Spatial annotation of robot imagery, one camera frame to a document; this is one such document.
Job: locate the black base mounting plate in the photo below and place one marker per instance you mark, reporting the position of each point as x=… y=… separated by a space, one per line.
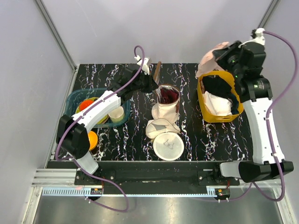
x=164 y=177

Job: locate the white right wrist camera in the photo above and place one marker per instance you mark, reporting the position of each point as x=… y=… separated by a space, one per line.
x=257 y=36

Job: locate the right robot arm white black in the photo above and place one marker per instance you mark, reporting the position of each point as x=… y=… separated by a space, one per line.
x=255 y=94

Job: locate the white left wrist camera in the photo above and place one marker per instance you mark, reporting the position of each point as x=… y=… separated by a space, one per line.
x=146 y=64

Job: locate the cream laundry bag brown trim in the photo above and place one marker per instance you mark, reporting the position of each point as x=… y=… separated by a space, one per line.
x=167 y=105

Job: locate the aluminium frame post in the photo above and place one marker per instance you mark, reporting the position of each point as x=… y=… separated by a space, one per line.
x=50 y=24
x=268 y=13

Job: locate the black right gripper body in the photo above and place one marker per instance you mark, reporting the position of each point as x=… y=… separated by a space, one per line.
x=228 y=59

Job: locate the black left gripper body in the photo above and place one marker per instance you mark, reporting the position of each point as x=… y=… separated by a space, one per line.
x=145 y=84

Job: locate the aluminium front rail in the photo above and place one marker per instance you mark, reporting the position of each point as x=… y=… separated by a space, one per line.
x=67 y=177

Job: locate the orange bowl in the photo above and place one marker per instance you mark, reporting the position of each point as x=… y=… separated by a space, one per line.
x=93 y=139

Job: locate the yellow plastic bin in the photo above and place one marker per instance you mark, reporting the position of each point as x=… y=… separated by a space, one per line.
x=208 y=117

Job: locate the white cloth in bin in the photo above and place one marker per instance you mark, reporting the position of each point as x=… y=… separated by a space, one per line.
x=216 y=105

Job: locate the teal transparent plastic container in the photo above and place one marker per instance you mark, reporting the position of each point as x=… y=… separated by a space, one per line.
x=77 y=97

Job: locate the black garment in bin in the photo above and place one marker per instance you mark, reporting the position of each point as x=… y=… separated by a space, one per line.
x=218 y=87

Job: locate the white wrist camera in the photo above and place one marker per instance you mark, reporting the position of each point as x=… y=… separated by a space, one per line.
x=257 y=36
x=146 y=64

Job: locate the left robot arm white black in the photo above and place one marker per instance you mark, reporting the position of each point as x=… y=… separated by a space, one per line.
x=72 y=133

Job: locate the cream paper cup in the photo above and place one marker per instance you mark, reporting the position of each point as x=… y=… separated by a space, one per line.
x=117 y=114

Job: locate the aluminium frame post right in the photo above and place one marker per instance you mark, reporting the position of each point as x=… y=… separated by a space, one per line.
x=268 y=13

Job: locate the aluminium frame post left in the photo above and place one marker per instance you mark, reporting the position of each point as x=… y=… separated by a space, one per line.
x=50 y=24

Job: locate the white mesh laundry bag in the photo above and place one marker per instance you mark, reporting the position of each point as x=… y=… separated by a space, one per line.
x=167 y=143

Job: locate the dark maroon bra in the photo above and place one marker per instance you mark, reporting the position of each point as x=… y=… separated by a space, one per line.
x=168 y=96

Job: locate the yellow-green plate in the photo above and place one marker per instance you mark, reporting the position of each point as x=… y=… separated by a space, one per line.
x=103 y=120

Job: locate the orange translucent cup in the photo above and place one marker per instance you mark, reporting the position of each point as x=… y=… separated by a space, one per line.
x=86 y=103

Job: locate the pale pink bra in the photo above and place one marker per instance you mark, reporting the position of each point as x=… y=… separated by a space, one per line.
x=208 y=63

